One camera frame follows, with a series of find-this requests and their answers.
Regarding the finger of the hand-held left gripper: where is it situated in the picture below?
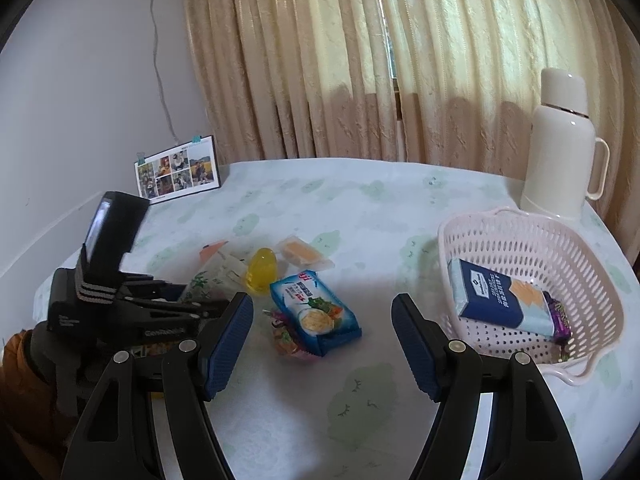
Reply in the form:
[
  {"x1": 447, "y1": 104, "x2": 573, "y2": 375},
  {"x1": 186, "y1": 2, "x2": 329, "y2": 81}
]
[
  {"x1": 120, "y1": 297, "x2": 232, "y2": 324},
  {"x1": 119, "y1": 274, "x2": 188, "y2": 302}
]

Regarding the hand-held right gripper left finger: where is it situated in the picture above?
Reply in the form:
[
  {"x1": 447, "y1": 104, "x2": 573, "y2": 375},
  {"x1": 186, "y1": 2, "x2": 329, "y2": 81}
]
[{"x1": 60, "y1": 291, "x2": 255, "y2": 480}]

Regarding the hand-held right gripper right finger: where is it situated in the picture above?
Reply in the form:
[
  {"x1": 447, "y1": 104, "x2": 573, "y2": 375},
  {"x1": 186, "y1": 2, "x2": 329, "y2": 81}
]
[{"x1": 391, "y1": 292, "x2": 583, "y2": 480}]

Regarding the white green snack packet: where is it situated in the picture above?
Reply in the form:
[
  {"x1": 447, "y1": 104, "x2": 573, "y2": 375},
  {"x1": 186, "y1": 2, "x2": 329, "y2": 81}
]
[{"x1": 177, "y1": 252, "x2": 251, "y2": 306}]

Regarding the pink cartoon candy packet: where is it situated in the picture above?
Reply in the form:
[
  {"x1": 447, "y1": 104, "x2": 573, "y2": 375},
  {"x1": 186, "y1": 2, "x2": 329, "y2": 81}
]
[{"x1": 262, "y1": 309, "x2": 318, "y2": 363}]

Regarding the yellow jelly cup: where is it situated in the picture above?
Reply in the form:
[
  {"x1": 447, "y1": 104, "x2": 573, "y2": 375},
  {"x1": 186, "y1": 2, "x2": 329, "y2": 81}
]
[{"x1": 245, "y1": 247, "x2": 279, "y2": 295}]

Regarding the blue noodle packet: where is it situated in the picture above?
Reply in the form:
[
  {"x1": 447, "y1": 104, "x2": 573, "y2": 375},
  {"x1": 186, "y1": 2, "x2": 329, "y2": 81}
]
[{"x1": 270, "y1": 270, "x2": 363, "y2": 357}]

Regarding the pink plastic basket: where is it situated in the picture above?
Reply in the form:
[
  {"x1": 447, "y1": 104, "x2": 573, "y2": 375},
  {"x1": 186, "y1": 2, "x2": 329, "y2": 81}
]
[{"x1": 437, "y1": 206, "x2": 626, "y2": 388}]

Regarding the person's left forearm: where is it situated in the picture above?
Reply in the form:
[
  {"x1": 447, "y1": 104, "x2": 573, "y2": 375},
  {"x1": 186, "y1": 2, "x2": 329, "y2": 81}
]
[{"x1": 0, "y1": 329, "x2": 68, "y2": 461}]

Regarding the blue snack box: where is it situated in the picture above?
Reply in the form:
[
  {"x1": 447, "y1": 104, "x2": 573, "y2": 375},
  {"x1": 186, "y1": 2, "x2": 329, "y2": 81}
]
[{"x1": 446, "y1": 258, "x2": 558, "y2": 338}]

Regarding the orange jelly cup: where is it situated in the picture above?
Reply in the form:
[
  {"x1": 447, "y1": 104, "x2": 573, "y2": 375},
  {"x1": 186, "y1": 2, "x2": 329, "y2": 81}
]
[{"x1": 276, "y1": 236, "x2": 333, "y2": 270}]

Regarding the purple snack wrapper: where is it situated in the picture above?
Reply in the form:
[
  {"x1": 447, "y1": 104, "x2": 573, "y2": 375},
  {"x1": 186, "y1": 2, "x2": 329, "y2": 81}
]
[{"x1": 545, "y1": 292, "x2": 574, "y2": 361}]

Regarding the cream thermos jug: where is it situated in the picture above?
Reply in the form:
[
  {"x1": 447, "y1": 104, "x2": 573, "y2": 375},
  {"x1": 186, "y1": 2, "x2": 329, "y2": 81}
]
[{"x1": 520, "y1": 67, "x2": 611, "y2": 218}]

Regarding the beige patterned curtain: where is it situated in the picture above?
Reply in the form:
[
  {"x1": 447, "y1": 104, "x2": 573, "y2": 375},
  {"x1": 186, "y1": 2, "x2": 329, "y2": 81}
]
[
  {"x1": 380, "y1": 0, "x2": 639, "y2": 261},
  {"x1": 182, "y1": 0, "x2": 407, "y2": 165}
]

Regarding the photo collage frame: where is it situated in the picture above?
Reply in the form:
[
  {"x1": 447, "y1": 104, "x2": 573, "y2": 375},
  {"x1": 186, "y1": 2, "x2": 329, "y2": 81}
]
[{"x1": 133, "y1": 135, "x2": 222, "y2": 201}]

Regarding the thin wall cable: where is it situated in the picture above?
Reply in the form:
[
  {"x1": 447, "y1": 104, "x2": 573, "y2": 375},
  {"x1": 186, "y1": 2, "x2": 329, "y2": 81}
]
[{"x1": 149, "y1": 0, "x2": 184, "y2": 147}]

